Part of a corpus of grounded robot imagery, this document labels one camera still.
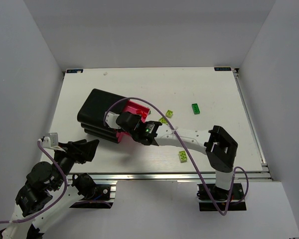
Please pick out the large red lego piece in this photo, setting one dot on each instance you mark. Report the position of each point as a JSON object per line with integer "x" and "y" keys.
{"x": 141, "y": 113}

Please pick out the left blue corner label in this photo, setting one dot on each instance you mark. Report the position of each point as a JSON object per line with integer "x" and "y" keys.
{"x": 74, "y": 71}

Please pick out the lime rectangular lego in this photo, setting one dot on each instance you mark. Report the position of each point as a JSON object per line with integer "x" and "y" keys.
{"x": 162, "y": 120}

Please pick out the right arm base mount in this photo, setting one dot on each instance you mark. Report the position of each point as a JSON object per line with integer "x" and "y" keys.
{"x": 237, "y": 201}

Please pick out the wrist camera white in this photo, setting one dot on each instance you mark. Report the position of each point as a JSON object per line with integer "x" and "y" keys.
{"x": 110, "y": 120}
{"x": 50, "y": 140}

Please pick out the lime square lego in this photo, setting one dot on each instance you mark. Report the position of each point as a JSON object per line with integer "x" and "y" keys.
{"x": 169, "y": 114}

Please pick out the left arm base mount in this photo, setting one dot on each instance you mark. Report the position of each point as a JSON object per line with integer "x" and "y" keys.
{"x": 96, "y": 195}

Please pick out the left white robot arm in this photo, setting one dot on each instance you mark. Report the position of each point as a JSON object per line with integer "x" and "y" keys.
{"x": 46, "y": 193}

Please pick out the blue corner label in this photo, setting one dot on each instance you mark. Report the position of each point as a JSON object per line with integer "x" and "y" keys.
{"x": 222, "y": 69}
{"x": 74, "y": 71}

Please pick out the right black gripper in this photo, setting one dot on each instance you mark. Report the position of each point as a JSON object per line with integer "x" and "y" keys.
{"x": 123, "y": 120}

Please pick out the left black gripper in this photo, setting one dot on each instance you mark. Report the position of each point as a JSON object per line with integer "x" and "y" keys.
{"x": 73, "y": 151}

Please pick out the lime lego near front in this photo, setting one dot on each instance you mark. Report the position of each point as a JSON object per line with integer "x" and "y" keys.
{"x": 182, "y": 156}

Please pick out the aluminium table front rail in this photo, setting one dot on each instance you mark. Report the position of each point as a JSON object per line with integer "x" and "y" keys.
{"x": 188, "y": 176}

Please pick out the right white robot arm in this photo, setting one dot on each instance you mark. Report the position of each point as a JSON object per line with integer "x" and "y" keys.
{"x": 217, "y": 144}

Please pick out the green flat lego plate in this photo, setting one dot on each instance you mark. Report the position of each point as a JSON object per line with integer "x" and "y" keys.
{"x": 195, "y": 109}

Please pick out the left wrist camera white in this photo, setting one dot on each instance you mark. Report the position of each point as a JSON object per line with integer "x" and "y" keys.
{"x": 50, "y": 140}

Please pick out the pink top drawer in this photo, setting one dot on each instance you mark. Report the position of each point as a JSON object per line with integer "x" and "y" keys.
{"x": 136, "y": 109}

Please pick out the right blue corner label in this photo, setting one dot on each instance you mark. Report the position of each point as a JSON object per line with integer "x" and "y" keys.
{"x": 222, "y": 69}

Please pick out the black drawer cabinet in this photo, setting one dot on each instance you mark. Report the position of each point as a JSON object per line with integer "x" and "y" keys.
{"x": 91, "y": 115}

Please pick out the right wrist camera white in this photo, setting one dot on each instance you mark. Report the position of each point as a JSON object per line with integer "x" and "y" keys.
{"x": 110, "y": 120}

